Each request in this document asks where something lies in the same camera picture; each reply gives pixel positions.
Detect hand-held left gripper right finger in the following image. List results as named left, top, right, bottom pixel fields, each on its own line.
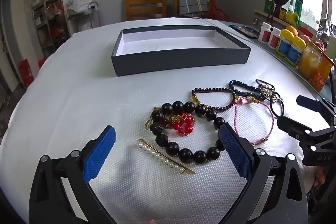
left=217, top=123, right=309, bottom=224

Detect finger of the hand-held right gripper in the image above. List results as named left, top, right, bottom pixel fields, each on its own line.
left=296, top=95, right=336, bottom=122
left=276, top=115, right=315, bottom=147

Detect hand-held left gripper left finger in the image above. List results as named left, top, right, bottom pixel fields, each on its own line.
left=28, top=125, right=117, bottom=224

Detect black hair tie with charm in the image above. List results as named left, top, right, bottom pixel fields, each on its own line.
left=270, top=92, right=285, bottom=118

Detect pink cord bracelet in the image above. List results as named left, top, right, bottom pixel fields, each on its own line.
left=233, top=95, right=275, bottom=145

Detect large dark bead bracelet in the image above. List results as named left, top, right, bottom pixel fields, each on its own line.
left=150, top=101, right=227, bottom=164

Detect red bead gold chain bracelet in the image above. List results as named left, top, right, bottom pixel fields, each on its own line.
left=145, top=106, right=196, bottom=136

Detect thin silver bangle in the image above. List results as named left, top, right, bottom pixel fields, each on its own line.
left=256, top=79, right=276, bottom=97

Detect pearl hair clip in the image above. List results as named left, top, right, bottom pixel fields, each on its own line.
left=138, top=138, right=196, bottom=175

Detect dark grey shallow box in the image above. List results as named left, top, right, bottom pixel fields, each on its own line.
left=111, top=25, right=252, bottom=77

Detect person's right hand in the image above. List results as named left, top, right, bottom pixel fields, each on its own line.
left=314, top=168, right=327, bottom=188

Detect orange snack packet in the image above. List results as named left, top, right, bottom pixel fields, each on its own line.
left=311, top=52, right=335, bottom=92

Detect glass jar orange contents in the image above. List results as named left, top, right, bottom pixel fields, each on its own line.
left=298, top=42, right=322, bottom=80

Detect yellow cap bottle blue label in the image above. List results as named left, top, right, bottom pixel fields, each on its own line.
left=276, top=29, right=294, bottom=58
left=286, top=36, right=306, bottom=67

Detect white pill bottle red label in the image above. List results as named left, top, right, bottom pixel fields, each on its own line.
left=258, top=22, right=272, bottom=44
left=268, top=27, right=282, bottom=50

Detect orange fruit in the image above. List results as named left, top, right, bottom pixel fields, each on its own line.
left=286, top=25, right=299, bottom=37

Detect dark patterned case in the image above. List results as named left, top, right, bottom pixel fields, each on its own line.
left=230, top=25, right=259, bottom=39

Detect green spray can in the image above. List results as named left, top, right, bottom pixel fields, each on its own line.
left=294, top=0, right=303, bottom=21

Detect red box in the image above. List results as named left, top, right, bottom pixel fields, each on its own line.
left=18, top=59, right=34, bottom=86

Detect red bag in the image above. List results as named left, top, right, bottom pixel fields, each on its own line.
left=209, top=0, right=231, bottom=21

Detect metal shelf rack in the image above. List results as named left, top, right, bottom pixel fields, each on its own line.
left=31, top=0, right=70, bottom=56

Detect metal cart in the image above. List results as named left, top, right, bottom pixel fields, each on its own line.
left=67, top=1, right=101, bottom=33

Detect grey gift box white ribbon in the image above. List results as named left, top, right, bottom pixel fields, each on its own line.
left=178, top=0, right=209, bottom=16

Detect wooden chair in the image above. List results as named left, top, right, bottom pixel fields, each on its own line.
left=124, top=0, right=168, bottom=22

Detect white plastic bag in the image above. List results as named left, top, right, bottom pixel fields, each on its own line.
left=66, top=0, right=93, bottom=14

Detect wooden side table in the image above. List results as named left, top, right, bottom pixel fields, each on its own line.
left=150, top=0, right=181, bottom=17

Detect dark blue bead bracelet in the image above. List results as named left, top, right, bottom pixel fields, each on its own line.
left=229, top=80, right=265, bottom=103

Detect small garnet bead bracelet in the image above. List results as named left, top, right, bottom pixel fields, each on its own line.
left=191, top=87, right=237, bottom=112

